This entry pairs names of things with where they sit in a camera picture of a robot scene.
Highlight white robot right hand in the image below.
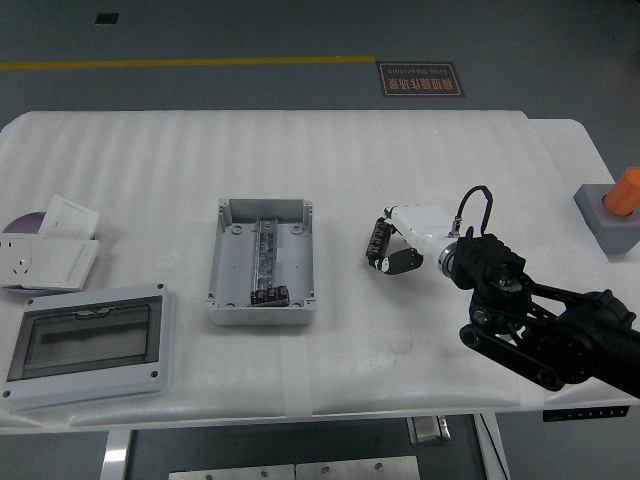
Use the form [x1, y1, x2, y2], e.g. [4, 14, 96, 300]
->
[374, 203, 457, 276]

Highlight black cylindrical battery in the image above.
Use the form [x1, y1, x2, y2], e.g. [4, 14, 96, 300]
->
[248, 284, 291, 307]
[367, 219, 393, 266]

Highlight grey open junction box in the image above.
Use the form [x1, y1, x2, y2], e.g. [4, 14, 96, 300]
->
[204, 197, 320, 326]

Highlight white foam mat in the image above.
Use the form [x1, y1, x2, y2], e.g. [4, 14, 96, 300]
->
[0, 109, 634, 429]

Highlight black floor sign orange text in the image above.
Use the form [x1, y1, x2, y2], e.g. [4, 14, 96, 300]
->
[375, 61, 465, 99]

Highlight grey block stand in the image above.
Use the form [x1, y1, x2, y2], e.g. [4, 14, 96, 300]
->
[573, 183, 640, 260]

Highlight orange cylinder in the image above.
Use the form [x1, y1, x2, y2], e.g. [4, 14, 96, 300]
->
[602, 167, 640, 217]

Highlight white table leg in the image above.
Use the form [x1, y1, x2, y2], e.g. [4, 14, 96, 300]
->
[99, 428, 134, 480]
[473, 412, 512, 480]

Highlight black table control panel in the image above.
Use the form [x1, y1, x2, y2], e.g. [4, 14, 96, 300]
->
[542, 405, 631, 423]

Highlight yellow floor tape line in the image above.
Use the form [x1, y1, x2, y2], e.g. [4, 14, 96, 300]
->
[0, 55, 377, 72]

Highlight grey lid with clear window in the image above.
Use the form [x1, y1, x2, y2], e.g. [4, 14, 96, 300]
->
[0, 283, 177, 412]

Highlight purple disc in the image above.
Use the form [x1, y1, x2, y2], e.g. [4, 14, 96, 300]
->
[2, 212, 51, 236]

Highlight perforated metal mounting rail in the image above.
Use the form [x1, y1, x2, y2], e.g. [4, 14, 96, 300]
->
[247, 218, 279, 301]

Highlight grey metal bracket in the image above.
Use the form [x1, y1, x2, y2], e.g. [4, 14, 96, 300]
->
[406, 415, 452, 446]

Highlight grey metal base plate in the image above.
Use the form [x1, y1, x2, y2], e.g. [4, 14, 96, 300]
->
[168, 464, 296, 480]
[294, 455, 420, 480]

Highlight small white switch panel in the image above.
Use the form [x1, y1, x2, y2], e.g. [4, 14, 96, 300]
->
[38, 194, 101, 241]

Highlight large white switch panel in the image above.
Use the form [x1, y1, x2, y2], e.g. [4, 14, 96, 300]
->
[27, 238, 102, 293]

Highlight white wall socket panel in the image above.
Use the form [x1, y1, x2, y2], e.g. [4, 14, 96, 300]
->
[0, 237, 40, 287]

